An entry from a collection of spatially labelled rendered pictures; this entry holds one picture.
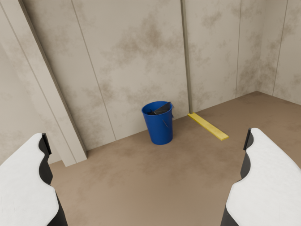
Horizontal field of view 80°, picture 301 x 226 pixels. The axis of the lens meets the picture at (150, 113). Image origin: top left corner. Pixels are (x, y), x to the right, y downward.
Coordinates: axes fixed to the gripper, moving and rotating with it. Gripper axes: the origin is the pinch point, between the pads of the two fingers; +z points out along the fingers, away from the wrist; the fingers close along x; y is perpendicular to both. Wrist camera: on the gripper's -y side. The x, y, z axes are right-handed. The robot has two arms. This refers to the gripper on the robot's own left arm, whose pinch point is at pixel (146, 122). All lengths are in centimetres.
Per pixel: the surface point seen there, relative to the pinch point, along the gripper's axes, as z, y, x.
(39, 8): 214, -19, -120
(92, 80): 224, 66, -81
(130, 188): 129, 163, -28
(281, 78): 289, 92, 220
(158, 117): 195, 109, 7
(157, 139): 200, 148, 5
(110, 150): 203, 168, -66
